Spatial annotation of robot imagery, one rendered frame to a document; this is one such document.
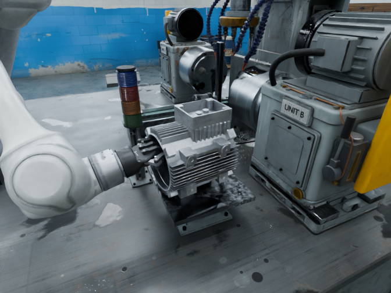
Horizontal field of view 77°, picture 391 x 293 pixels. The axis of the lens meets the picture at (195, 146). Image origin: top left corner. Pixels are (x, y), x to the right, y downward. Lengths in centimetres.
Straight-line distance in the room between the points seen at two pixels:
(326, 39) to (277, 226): 52
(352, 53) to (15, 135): 69
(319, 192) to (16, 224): 90
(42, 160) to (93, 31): 628
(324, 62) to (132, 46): 624
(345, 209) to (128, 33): 631
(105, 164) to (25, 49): 620
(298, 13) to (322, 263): 96
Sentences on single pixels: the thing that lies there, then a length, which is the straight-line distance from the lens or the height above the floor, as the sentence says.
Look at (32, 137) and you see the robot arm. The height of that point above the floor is 120.
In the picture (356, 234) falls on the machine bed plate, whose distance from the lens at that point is 89.
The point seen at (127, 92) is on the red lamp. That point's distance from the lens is 79.
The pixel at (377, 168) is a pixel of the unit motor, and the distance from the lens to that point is 76.
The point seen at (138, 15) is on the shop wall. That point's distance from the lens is 677.
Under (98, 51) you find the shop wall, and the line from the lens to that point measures 668.
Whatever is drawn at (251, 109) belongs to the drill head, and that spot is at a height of 105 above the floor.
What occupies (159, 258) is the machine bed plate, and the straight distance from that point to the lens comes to 72.
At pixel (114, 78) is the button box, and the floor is 106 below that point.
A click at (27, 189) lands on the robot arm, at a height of 117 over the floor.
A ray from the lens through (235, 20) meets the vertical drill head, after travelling 120.
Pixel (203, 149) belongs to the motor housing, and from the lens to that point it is 62.
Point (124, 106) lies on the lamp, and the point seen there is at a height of 110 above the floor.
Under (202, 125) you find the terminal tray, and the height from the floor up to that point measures 112.
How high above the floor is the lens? 138
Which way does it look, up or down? 30 degrees down
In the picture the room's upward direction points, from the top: straight up
